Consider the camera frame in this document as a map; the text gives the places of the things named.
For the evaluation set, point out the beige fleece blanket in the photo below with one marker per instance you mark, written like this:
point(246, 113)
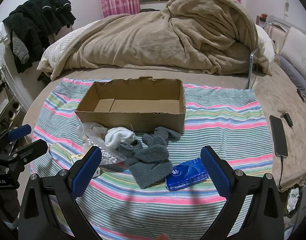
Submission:
point(207, 36)

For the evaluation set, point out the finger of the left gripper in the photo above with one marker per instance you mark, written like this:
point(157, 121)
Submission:
point(19, 132)
point(30, 152)

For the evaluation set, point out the dark grey dotted socks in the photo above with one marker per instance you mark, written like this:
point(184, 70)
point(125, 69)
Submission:
point(163, 132)

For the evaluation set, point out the white embroidered pillow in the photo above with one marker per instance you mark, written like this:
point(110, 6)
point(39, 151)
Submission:
point(294, 49)

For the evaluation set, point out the white rolled socks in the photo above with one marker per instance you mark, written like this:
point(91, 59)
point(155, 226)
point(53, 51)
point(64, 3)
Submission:
point(118, 134)

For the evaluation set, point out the white quilt underside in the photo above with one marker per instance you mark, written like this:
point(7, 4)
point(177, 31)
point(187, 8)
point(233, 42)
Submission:
point(265, 46)

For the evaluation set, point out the silver laptop edge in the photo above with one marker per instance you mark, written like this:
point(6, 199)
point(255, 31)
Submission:
point(251, 63)

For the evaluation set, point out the black smartphone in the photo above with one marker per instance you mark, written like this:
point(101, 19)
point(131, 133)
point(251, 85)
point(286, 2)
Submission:
point(278, 136)

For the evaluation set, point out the grey knit socks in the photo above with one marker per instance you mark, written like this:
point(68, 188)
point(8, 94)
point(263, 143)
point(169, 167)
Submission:
point(147, 165)

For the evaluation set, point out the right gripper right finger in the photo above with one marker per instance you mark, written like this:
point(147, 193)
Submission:
point(264, 219)

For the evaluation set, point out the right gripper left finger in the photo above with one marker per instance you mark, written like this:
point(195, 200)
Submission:
point(37, 216)

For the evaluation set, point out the brown cardboard box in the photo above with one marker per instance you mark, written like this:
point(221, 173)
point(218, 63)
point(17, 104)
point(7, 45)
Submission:
point(139, 105)

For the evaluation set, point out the metal bed headboard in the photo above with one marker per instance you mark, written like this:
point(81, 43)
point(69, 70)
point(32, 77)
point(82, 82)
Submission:
point(276, 22)

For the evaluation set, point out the blue tissue pack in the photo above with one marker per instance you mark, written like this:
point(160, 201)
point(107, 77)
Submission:
point(186, 174)

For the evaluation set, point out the clear bag of small items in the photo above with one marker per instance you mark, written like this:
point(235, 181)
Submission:
point(89, 129)

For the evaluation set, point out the black clothes pile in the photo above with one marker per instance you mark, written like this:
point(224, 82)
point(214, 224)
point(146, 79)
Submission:
point(30, 26)

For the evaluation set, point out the bag of cotton swabs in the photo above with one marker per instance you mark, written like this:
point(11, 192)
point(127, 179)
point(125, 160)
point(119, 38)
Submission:
point(108, 155)

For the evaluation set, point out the grey pillow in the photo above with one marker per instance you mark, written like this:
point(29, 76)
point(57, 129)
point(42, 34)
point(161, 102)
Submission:
point(293, 74)

